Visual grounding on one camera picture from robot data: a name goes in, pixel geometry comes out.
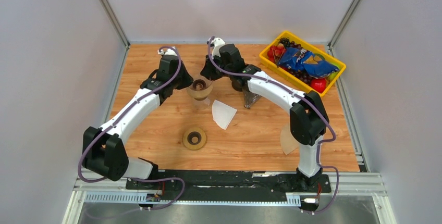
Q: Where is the white paper coffee filter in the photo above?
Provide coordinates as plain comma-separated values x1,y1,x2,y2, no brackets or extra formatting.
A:
212,100,237,130

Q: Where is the red apple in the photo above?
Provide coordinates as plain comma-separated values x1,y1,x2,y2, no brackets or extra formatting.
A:
310,78,328,93

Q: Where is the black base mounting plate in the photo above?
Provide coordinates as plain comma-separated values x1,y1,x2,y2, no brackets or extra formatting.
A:
126,169,332,202

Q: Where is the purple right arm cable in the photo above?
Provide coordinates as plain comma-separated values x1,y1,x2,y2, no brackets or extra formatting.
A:
207,36,340,215

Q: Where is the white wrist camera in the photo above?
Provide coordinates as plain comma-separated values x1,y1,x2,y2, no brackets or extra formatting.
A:
210,38,226,57
157,48,178,56

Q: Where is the wooden ring dripper holder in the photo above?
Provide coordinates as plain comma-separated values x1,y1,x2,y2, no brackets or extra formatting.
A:
186,78,213,101

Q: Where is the aluminium frame rail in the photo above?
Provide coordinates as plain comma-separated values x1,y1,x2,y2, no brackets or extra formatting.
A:
63,169,396,223

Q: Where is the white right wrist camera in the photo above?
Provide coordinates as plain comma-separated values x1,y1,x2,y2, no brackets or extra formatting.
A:
210,38,226,57

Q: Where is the clear plastic cone dripper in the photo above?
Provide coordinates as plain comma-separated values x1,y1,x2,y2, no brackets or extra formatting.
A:
187,74,213,94

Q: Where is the clear glass carafe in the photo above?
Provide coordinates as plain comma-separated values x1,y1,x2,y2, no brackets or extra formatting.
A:
192,97,211,110

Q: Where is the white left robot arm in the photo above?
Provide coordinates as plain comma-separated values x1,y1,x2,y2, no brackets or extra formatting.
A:
78,46,193,190

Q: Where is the yellow plastic bin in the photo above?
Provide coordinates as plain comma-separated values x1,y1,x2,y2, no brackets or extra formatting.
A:
260,31,346,96

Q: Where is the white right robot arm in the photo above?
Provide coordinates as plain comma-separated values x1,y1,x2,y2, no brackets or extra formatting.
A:
201,39,329,192

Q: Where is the dark grape bunch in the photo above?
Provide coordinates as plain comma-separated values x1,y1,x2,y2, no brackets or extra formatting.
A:
277,38,312,85

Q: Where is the brown paper coffee filter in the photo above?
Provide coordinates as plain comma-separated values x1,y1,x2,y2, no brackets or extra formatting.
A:
280,124,299,155

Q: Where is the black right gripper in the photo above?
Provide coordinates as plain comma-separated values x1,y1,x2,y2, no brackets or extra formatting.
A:
202,57,231,85

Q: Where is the green apple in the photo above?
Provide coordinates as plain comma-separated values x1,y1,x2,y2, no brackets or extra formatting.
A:
327,63,340,82

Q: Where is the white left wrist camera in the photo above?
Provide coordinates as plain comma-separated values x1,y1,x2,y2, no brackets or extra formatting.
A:
157,48,178,56

